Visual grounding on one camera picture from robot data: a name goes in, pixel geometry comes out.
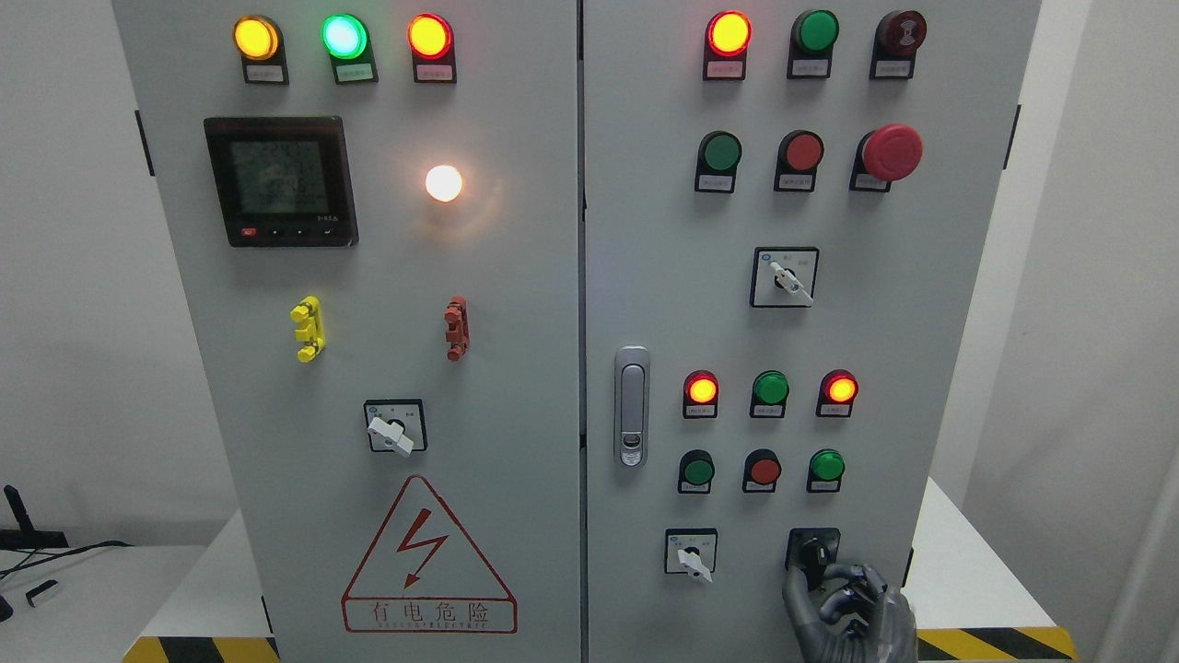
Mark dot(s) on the red indicator light left door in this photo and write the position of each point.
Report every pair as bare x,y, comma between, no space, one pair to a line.
432,46

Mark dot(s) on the green indicator light top right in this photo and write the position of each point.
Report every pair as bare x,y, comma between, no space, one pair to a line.
812,39

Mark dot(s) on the yellow indicator light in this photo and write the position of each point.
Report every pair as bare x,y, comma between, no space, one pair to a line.
261,49

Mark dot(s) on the silver door handle lock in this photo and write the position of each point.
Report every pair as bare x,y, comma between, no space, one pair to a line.
631,389

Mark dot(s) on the black rotary knob switch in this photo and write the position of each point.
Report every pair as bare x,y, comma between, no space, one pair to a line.
812,550

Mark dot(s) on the red indicator light middle left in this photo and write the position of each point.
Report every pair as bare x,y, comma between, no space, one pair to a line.
700,395

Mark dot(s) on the lit green indicator light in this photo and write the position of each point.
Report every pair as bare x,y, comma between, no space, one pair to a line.
347,42

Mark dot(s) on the green indicator light middle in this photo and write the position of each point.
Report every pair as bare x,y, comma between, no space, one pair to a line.
769,394

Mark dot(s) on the white selector switch upper right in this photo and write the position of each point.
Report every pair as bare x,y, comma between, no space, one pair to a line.
783,277

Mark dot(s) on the yellow terminal clip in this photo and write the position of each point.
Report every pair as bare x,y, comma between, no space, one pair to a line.
309,330

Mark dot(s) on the red emergency stop button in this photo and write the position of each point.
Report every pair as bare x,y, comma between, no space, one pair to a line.
885,155

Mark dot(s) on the red indicator light middle right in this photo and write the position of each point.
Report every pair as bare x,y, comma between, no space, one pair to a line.
838,391

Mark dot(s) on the black digital power meter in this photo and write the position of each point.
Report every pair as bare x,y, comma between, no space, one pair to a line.
283,181

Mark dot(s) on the red indicator light top right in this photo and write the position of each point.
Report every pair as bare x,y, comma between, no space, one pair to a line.
727,39

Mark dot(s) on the white lit indicator lamp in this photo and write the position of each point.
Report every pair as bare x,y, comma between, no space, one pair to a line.
444,183

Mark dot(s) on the green push button lower left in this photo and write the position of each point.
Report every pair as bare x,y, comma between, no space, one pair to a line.
696,472

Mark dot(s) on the white selector switch lower right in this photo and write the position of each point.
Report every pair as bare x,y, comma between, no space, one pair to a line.
691,552

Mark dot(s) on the red terminal clip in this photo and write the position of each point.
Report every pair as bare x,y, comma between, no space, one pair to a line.
457,332

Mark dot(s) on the red push button upper row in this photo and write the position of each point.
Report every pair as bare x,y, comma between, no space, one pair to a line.
798,157

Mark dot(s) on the small white black gadget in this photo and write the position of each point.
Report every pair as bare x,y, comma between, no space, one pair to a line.
39,594

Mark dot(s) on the white selector switch left door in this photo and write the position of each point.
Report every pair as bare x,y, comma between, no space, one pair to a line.
396,426

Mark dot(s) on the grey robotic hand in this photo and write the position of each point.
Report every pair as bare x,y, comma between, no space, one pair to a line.
865,620

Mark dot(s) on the green push button lower right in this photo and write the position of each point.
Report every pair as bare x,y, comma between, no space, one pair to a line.
825,472

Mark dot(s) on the red electrical hazard sticker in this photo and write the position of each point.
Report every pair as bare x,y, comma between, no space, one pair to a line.
423,574

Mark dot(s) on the dark red buzzer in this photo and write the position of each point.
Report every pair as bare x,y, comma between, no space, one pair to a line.
897,40

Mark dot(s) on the red push button lower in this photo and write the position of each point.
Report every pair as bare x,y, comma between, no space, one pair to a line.
762,470

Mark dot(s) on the green push button upper row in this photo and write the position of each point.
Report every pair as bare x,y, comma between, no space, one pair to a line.
717,161

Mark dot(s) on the white selector switch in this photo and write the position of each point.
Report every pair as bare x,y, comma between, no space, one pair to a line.
783,277
691,552

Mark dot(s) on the grey electrical cabinet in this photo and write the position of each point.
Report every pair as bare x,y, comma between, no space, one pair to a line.
575,125

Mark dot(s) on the black antenna device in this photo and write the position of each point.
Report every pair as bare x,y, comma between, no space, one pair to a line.
25,535

